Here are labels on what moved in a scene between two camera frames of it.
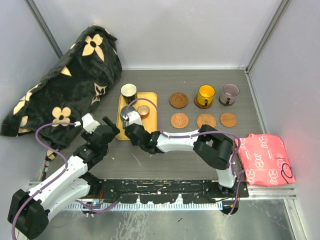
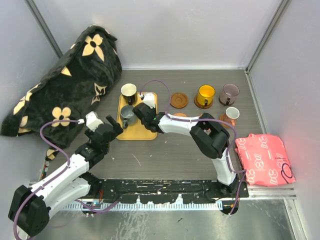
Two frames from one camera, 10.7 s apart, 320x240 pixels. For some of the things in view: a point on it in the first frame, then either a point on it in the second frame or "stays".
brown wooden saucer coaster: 199,105 stays
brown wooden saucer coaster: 178,100 stays
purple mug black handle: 230,92 stays
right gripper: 134,143 to 154,110
